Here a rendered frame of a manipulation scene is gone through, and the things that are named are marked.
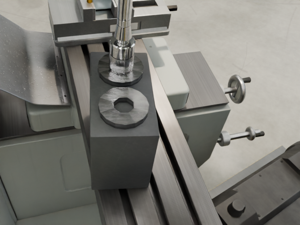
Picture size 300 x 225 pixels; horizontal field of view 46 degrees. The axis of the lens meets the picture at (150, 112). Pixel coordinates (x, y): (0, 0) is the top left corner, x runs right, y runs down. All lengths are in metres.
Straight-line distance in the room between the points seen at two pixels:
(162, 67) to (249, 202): 0.51
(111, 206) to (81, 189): 0.68
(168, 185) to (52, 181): 0.63
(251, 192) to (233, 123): 1.01
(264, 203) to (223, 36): 1.77
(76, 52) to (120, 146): 0.47
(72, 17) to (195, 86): 0.49
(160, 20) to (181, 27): 1.68
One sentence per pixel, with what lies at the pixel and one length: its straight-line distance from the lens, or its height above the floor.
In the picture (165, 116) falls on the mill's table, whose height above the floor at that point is 0.92.
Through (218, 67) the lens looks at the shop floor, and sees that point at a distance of 2.50.
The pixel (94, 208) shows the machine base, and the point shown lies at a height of 0.20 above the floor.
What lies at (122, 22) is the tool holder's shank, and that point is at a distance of 0.62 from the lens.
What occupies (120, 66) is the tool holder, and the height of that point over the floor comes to 1.14.
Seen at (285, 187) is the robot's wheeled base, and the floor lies 0.59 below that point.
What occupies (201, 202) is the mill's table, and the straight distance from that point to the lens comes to 0.78.
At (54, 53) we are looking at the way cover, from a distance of 1.15.
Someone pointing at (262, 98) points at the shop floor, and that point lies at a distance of 2.40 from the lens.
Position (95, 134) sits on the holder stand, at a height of 1.10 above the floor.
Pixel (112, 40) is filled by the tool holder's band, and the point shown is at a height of 1.18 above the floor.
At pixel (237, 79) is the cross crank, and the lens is 1.42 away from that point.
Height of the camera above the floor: 1.59
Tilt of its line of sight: 49 degrees down
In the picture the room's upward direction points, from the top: 10 degrees clockwise
